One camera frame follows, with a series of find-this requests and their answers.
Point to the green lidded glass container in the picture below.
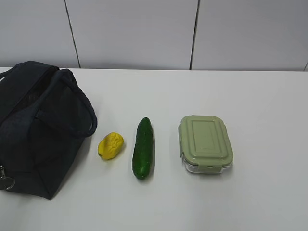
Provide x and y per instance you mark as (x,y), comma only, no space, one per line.
(205,146)

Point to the yellow wrinkled fruit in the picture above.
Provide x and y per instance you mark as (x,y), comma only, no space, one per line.
(110,146)

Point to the green cucumber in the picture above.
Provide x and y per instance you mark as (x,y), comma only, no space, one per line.
(143,150)

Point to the dark navy lunch bag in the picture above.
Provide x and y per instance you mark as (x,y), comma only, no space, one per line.
(44,119)

